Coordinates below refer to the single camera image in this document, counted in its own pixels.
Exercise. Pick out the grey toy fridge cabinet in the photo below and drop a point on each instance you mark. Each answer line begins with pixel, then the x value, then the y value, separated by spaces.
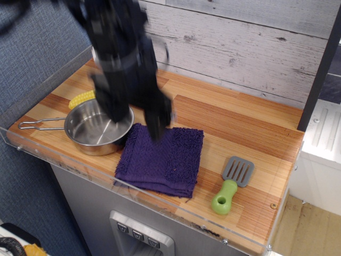
pixel 91 201

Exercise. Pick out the yellow toy corn cob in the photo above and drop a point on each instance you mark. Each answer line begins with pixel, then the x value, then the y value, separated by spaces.
pixel 74 102

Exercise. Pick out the grey spatula green handle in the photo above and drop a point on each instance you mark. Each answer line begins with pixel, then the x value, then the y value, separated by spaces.
pixel 237 173

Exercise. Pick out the small metal pot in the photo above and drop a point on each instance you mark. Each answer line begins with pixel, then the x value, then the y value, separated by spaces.
pixel 89 128

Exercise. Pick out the silver dispenser button panel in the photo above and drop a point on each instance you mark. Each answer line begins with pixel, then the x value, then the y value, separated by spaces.
pixel 135 238

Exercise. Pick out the dark right upright post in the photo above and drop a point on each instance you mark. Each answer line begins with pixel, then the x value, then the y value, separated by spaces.
pixel 321 74

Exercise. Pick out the yellow object bottom left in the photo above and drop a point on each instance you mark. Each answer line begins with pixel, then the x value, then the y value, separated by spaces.
pixel 34 250

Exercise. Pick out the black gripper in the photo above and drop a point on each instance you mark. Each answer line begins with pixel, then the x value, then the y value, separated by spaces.
pixel 132 80

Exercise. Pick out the white side appliance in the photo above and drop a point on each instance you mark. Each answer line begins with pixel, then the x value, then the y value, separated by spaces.
pixel 316 175

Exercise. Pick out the purple towel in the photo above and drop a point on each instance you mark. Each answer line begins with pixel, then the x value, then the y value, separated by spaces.
pixel 169 166

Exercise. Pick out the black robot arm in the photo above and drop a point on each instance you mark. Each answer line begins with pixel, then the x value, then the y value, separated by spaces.
pixel 114 28

